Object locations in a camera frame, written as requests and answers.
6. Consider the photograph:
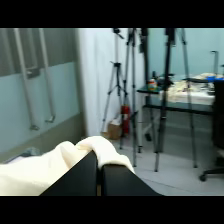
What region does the cluttered work table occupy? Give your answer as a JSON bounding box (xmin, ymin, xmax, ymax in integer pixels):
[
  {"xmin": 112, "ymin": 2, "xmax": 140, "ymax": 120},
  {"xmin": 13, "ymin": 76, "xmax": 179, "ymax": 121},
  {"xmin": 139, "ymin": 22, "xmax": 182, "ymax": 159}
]
[{"xmin": 135, "ymin": 72, "xmax": 224, "ymax": 154}]

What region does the slim dark tripod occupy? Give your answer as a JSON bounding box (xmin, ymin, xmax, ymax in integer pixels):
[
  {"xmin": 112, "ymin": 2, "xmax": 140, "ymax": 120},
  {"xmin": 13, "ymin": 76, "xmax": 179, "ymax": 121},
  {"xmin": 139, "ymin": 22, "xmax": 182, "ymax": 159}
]
[{"xmin": 119, "ymin": 28, "xmax": 140, "ymax": 168}]

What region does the silver tripod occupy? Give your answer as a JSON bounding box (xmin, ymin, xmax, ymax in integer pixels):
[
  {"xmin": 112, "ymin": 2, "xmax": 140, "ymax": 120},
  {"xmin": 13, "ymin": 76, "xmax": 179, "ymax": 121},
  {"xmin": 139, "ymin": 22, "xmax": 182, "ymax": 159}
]
[{"xmin": 100, "ymin": 28, "xmax": 133, "ymax": 134}]

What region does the cream white garment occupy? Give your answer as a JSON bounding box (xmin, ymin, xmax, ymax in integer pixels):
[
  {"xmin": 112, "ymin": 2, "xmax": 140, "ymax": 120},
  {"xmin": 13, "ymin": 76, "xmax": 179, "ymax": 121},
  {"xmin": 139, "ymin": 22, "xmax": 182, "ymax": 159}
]
[{"xmin": 0, "ymin": 135, "xmax": 136, "ymax": 197}]

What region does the large dark tripod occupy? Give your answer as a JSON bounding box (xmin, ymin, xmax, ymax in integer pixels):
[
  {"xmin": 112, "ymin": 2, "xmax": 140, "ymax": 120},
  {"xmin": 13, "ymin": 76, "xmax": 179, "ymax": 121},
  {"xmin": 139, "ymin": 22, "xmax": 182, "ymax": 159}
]
[{"xmin": 153, "ymin": 28, "xmax": 199, "ymax": 173}]

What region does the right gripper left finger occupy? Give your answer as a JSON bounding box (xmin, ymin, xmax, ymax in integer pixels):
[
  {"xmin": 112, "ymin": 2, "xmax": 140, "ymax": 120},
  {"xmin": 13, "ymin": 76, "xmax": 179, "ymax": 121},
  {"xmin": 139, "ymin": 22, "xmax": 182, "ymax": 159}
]
[{"xmin": 39, "ymin": 150, "xmax": 99, "ymax": 197}]

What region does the cardboard box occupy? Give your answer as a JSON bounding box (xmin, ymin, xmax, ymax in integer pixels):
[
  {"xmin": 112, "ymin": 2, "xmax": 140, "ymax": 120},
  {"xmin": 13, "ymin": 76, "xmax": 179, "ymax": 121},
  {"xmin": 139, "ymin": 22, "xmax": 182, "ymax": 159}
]
[{"xmin": 101, "ymin": 120, "xmax": 123, "ymax": 141}]

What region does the black office chair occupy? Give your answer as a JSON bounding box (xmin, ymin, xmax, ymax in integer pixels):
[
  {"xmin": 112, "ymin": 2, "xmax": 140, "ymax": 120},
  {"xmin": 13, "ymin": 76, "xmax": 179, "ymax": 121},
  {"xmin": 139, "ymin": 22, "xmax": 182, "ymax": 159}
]
[{"xmin": 198, "ymin": 79, "xmax": 224, "ymax": 183}]

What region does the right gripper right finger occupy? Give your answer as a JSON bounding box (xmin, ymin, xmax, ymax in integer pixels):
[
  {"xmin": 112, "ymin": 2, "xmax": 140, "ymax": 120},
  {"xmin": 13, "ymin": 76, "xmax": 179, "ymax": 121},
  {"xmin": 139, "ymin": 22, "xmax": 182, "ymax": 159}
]
[{"xmin": 101, "ymin": 163, "xmax": 163, "ymax": 197}]

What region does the red fire extinguisher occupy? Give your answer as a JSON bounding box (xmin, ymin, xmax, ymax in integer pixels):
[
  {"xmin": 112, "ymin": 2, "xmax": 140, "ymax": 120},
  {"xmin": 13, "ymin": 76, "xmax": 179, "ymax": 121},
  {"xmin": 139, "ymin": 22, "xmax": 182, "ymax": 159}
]
[{"xmin": 120, "ymin": 104, "xmax": 131, "ymax": 136}]

